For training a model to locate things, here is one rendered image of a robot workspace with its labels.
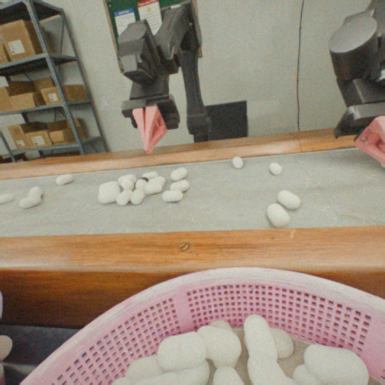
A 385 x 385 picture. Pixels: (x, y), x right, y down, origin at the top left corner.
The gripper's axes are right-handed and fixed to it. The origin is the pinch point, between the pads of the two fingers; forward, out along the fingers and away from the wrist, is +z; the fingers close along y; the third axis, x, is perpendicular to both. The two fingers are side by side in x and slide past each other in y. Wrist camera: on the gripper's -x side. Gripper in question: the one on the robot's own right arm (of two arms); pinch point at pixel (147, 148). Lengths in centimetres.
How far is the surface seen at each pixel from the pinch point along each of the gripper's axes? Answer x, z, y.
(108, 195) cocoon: 0.1, 8.9, -6.2
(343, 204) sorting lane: -1.1, 12.8, 28.3
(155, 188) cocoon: 2.0, 7.2, 1.4
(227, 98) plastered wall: 135, -155, 17
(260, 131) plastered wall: 161, -128, 50
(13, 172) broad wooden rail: 13, -7, -48
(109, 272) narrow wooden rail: -11.2, 21.5, 3.3
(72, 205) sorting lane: 1.5, 9.8, -13.9
